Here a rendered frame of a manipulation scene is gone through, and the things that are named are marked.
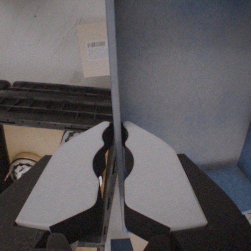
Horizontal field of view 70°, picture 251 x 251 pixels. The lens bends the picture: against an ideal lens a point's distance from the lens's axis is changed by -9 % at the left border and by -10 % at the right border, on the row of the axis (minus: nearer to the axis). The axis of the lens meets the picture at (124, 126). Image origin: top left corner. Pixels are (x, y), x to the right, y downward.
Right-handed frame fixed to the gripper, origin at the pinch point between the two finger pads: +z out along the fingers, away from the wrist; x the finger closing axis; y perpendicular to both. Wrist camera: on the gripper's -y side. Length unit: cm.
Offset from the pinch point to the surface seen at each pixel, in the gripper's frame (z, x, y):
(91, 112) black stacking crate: 26.2, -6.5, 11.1
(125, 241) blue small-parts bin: 40, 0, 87
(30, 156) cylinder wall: 25.9, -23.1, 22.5
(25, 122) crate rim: 17.6, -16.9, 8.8
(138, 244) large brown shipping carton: 22, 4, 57
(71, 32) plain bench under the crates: 40.9, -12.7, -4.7
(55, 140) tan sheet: 27.7, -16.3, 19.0
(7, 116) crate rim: 17.8, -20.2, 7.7
